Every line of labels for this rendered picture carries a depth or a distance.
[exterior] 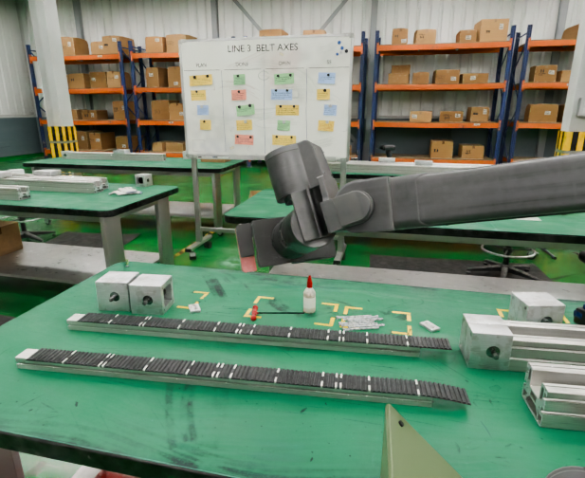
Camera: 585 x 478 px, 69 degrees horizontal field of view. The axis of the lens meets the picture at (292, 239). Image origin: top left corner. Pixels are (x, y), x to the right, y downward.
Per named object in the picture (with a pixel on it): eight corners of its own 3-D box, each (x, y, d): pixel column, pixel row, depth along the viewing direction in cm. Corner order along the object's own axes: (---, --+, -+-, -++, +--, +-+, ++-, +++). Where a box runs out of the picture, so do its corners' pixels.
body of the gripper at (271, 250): (249, 223, 60) (259, 211, 53) (316, 214, 63) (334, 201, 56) (257, 268, 59) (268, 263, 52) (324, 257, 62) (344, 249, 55)
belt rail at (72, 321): (68, 329, 120) (66, 320, 119) (77, 322, 124) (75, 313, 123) (419, 357, 107) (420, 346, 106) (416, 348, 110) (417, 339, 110)
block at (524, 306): (527, 341, 114) (533, 309, 111) (506, 321, 125) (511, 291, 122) (565, 341, 114) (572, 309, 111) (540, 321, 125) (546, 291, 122)
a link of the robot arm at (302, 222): (301, 251, 48) (346, 239, 49) (283, 193, 48) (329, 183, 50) (285, 259, 54) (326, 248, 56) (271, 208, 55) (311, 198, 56)
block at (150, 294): (127, 317, 127) (124, 287, 124) (144, 301, 138) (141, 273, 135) (159, 319, 126) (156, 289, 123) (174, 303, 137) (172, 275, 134)
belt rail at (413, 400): (17, 368, 102) (14, 357, 101) (29, 358, 106) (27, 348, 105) (431, 407, 89) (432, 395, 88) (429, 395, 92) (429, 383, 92)
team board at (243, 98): (183, 261, 403) (166, 35, 347) (206, 246, 450) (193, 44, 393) (341, 274, 370) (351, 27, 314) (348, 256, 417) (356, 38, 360)
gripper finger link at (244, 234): (228, 234, 67) (236, 222, 58) (271, 229, 69) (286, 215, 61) (235, 277, 67) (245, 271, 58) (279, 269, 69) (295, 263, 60)
